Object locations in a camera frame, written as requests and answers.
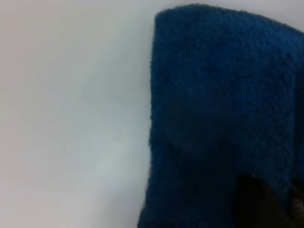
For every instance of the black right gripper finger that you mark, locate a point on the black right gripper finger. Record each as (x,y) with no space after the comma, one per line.
(254,206)

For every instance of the blue cloth with black trim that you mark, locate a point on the blue cloth with black trim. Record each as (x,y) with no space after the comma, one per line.
(213,83)

